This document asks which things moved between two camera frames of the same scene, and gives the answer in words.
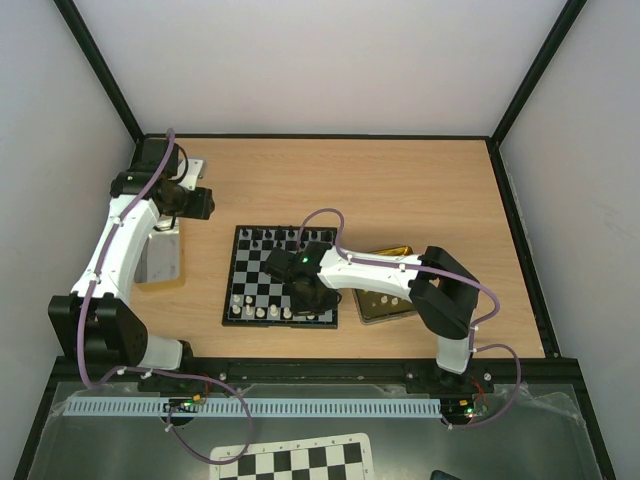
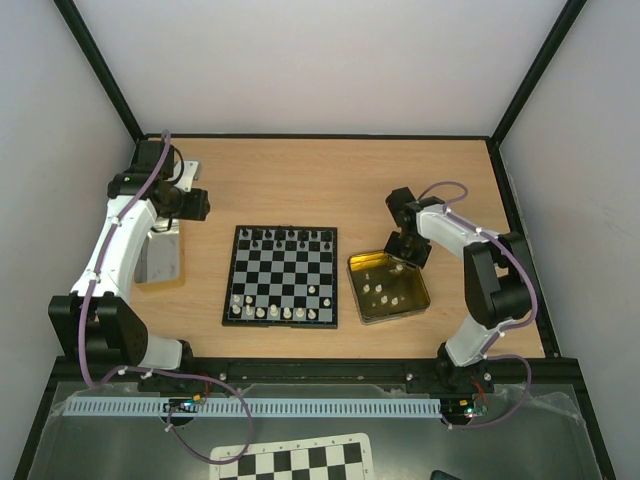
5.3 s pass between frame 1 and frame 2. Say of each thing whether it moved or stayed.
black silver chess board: stayed
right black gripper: moved
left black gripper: stayed
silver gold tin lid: stayed
